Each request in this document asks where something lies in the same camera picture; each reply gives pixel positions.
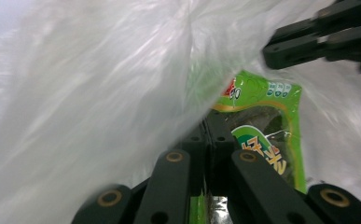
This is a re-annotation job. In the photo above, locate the clear plastic bag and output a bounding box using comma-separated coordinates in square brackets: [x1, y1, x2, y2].
[0, 0, 361, 224]

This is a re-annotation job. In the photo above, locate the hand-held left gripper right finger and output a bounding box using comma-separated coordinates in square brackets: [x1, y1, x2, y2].
[204, 109, 242, 198]

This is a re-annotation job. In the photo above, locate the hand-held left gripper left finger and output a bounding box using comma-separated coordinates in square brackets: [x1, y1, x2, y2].
[175, 122, 210, 198]

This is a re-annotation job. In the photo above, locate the green snack packet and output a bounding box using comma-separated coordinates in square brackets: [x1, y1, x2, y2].
[188, 69, 309, 224]

